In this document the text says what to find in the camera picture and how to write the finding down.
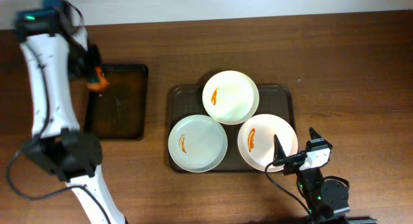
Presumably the orange green scrub sponge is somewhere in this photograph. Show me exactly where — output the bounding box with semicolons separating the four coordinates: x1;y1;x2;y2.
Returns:
86;66;110;92

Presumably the white plate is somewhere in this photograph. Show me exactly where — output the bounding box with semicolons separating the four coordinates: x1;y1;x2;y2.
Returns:
237;114;298;172
168;114;228;173
201;70;259;125

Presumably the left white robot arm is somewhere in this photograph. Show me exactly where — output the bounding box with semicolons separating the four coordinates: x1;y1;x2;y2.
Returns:
14;0;126;223

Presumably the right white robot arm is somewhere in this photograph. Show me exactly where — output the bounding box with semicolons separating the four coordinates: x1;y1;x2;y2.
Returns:
265;128;378;224

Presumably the small dark water tray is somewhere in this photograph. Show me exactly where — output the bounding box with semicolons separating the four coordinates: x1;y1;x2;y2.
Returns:
83;64;149;141

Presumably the large brown serving tray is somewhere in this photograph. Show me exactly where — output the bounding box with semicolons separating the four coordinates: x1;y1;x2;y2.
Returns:
168;84;296;173

